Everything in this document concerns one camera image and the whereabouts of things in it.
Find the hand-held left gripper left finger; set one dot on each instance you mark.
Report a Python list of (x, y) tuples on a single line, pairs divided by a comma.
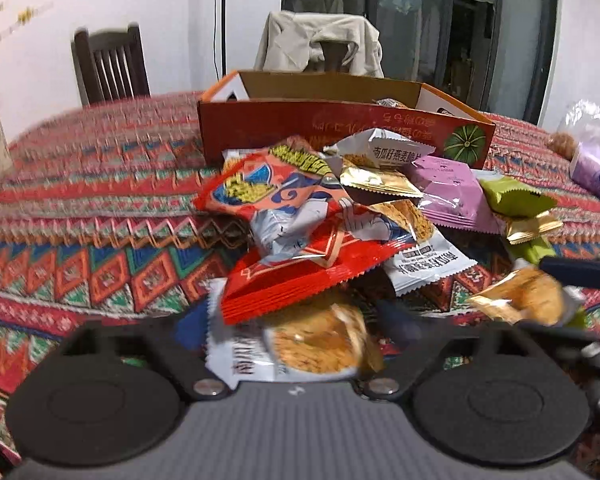
[(190, 325)]

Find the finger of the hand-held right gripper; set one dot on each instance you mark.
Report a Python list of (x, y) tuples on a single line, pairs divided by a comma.
[(575, 272), (590, 350)]

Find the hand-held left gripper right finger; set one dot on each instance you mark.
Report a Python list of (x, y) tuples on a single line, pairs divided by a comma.
[(400, 325)]

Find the gold orange snack packet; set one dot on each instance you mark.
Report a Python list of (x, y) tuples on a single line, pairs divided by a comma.
[(525, 295)]

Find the white oat crisp packet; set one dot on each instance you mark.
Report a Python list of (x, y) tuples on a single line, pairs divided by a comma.
[(300, 350), (390, 147)]

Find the red snack packet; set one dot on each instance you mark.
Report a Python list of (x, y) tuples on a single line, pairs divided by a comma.
[(290, 280)]

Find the orange blue snack packet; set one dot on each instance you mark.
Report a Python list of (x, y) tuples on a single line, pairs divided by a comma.
[(260, 185)]

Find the orange cardboard box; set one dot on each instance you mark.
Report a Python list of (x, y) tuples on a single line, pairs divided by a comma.
[(280, 125)]

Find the green snack packet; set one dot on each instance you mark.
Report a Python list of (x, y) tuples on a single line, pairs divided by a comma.
[(515, 197), (532, 252)]

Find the purple tissue pack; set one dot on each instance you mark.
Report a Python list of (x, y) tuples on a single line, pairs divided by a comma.
[(597, 170)]

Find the brown fuzzy object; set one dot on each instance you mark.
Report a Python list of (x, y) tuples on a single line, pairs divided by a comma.
[(562, 145)]

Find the pink snack packet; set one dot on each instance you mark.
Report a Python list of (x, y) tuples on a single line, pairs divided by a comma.
[(450, 190)]

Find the clear plastic bag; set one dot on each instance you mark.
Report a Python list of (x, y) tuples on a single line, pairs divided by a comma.
[(587, 120)]

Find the yellow orange snack packet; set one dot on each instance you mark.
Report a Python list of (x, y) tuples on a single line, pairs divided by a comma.
[(392, 103)]

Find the dark framed glass door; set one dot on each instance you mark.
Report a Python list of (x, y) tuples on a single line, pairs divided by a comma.
[(430, 45)]

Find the dark wooden chair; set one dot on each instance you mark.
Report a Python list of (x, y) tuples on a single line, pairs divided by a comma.
[(112, 62), (337, 57)]

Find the beige jacket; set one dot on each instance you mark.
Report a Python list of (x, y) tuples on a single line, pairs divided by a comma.
[(290, 40)]

